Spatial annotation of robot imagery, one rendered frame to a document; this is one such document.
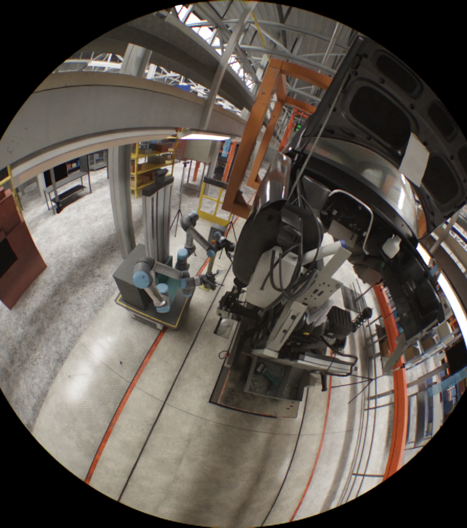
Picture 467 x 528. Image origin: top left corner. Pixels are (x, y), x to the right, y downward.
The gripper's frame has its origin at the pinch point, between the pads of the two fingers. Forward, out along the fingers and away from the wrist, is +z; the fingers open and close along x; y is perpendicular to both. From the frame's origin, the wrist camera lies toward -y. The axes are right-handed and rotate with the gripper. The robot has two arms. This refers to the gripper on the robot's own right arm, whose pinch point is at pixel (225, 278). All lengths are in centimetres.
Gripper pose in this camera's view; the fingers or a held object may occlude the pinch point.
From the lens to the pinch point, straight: 131.3
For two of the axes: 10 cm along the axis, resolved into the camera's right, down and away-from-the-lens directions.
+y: -4.1, -5.4, 7.4
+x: -1.3, 8.3, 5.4
